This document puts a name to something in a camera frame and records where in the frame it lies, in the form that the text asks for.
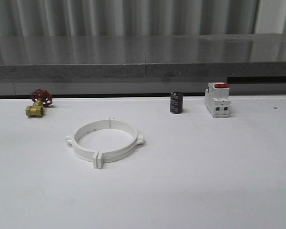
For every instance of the white half-ring pipe clamp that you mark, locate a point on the white half-ring pipe clamp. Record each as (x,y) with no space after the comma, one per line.
(124,151)

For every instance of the black cylindrical capacitor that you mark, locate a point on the black cylindrical capacitor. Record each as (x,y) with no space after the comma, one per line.
(176,102)

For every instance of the grey stone countertop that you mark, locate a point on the grey stone countertop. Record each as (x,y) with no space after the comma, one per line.
(201,58)

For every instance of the brass valve red handwheel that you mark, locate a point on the brass valve red handwheel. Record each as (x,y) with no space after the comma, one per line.
(41,99)

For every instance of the white circuit breaker red switch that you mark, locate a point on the white circuit breaker red switch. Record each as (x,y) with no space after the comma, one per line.
(217,99)

